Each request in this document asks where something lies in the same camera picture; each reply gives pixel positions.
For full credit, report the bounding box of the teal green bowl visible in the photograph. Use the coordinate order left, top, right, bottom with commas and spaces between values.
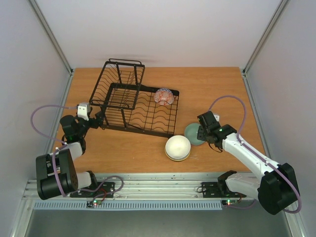
184, 123, 204, 146

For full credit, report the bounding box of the black wire dish rack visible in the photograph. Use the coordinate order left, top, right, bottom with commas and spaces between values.
89, 58, 180, 138

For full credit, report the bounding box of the white ceramic bowl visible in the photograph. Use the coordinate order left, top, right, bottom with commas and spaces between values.
164, 135, 191, 158

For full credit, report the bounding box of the blue orange patterned bowl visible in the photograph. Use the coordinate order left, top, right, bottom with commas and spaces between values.
154, 88, 174, 106

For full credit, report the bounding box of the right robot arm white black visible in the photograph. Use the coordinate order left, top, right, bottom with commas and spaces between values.
197, 111, 302, 215

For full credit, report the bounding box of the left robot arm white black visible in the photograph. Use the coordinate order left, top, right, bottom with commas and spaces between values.
36, 112, 103, 200

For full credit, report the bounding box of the yellow blue patterned bowl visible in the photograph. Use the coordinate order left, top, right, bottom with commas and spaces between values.
165, 151, 191, 162

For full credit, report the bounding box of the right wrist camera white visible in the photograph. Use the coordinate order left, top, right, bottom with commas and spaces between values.
213, 114, 220, 122

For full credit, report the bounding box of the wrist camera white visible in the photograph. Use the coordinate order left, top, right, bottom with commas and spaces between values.
77, 102, 91, 121
213, 114, 220, 122

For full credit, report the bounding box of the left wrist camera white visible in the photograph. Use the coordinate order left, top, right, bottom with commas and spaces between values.
77, 102, 91, 121

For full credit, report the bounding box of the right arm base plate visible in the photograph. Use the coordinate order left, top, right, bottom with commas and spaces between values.
201, 182, 246, 198

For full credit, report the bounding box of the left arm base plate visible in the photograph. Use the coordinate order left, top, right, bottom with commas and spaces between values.
70, 182, 115, 198

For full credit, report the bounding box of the grey slotted cable duct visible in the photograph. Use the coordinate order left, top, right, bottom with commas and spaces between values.
33, 200, 222, 211

